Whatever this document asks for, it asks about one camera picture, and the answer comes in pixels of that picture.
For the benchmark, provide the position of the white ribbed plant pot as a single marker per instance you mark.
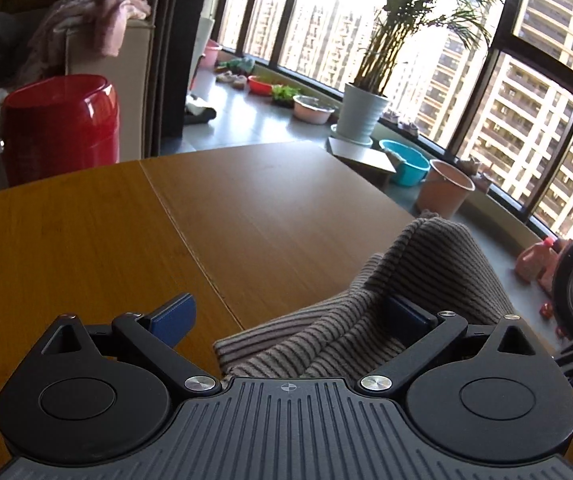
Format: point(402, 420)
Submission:
point(360, 112)

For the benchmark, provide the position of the pink clothes pile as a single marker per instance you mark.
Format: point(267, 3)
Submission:
point(108, 20)

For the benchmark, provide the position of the white floor cleaner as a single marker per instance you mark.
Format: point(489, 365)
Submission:
point(196, 110)

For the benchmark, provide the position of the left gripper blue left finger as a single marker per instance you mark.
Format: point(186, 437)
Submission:
point(174, 320)

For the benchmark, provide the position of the red plastic basin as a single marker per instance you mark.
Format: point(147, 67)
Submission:
point(259, 86)

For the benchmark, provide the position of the green bamboo plant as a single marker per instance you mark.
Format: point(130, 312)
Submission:
point(399, 20)

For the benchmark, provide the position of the red round stool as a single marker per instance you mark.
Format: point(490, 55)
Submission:
point(57, 126)

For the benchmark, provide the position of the pink metal bowl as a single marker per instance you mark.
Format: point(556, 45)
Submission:
point(311, 110)

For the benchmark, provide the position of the small wooden stool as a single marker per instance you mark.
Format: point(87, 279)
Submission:
point(374, 166)

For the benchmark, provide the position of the grey striped knit garment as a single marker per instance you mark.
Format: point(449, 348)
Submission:
point(435, 263)

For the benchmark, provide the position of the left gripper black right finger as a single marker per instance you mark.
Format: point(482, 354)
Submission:
point(409, 323)

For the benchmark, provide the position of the pink basin far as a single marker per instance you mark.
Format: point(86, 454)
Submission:
point(210, 55)

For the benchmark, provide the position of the teal plastic basin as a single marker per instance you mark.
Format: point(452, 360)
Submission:
point(411, 166)

